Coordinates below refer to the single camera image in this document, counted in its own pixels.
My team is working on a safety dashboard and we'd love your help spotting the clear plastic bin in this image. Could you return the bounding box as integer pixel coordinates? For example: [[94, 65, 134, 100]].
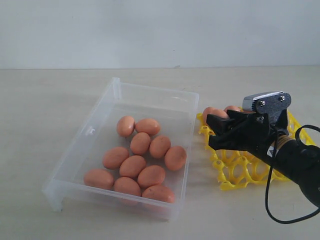
[[42, 77, 199, 220]]

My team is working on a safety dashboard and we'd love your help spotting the yellow plastic egg tray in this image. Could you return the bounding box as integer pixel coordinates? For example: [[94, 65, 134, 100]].
[[196, 112, 320, 191]]

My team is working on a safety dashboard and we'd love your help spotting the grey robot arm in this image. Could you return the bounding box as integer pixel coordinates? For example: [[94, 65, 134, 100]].
[[206, 110, 320, 207]]

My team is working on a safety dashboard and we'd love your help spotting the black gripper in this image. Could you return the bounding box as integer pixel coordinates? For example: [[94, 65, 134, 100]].
[[206, 110, 289, 155]]

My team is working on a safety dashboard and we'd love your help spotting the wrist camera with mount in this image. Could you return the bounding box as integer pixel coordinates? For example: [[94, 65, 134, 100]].
[[242, 91, 292, 122]]

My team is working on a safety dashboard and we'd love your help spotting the brown egg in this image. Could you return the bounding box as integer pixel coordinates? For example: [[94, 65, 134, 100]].
[[223, 105, 241, 112], [242, 110, 255, 114], [142, 185, 176, 204], [119, 155, 147, 179], [202, 106, 218, 125], [212, 109, 229, 119], [113, 177, 142, 197], [164, 145, 187, 171], [149, 135, 171, 159], [130, 132, 151, 156], [116, 115, 136, 138], [135, 118, 161, 136], [102, 146, 130, 170], [137, 165, 166, 189], [83, 168, 115, 190]]

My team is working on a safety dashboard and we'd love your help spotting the black cable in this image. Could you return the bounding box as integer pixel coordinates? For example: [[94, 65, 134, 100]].
[[264, 124, 320, 224]]

